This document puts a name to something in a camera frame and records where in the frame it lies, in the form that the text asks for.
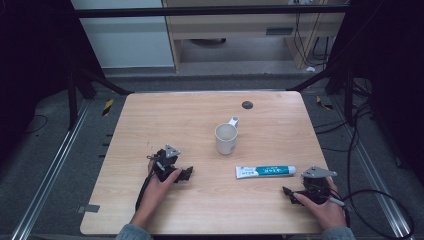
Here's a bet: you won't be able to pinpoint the white cup with handle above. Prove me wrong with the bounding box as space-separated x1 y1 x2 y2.
214 115 241 156

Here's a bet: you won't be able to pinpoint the light wooden desk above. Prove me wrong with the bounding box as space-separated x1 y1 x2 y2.
162 0 349 73

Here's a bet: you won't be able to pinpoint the yellow and black striped tape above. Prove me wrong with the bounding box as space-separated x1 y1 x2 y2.
315 95 335 112
101 98 115 117

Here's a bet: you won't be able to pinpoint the aluminium floor rail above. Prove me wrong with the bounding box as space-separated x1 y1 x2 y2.
331 96 413 239
9 99 92 240

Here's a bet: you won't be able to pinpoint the black floor cables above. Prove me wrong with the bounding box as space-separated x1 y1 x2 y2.
313 99 376 154

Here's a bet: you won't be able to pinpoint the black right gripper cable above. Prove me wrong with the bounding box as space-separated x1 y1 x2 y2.
328 189 416 240

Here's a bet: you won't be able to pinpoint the black metal stand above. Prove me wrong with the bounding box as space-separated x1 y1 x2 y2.
286 63 371 128
66 64 134 132

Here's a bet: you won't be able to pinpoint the white cabinet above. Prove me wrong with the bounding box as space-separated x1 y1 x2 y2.
70 0 176 70

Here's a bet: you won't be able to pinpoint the person's right hand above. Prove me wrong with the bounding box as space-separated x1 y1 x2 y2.
292 176 348 231

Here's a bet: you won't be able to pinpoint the grey tape piece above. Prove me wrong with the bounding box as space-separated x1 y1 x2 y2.
76 203 101 215

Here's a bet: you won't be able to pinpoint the person's left hand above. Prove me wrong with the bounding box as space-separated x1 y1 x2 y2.
130 159 183 230

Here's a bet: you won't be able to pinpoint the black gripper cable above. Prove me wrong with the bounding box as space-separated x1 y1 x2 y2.
328 189 416 240
134 165 156 212

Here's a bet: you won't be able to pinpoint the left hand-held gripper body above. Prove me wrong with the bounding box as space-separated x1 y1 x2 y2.
146 143 184 183

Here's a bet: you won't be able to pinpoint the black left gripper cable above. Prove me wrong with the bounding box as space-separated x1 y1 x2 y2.
134 165 156 212

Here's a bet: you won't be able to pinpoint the black curtain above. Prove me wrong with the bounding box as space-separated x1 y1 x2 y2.
0 0 108 168
328 0 424 188

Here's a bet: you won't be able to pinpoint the black horizontal frame bar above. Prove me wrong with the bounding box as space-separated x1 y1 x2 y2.
73 4 350 19

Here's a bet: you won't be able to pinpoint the white and teal toothpaste tube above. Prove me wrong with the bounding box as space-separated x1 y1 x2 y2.
235 164 297 180

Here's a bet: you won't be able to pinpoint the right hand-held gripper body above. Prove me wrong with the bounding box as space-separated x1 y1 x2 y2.
300 165 338 206

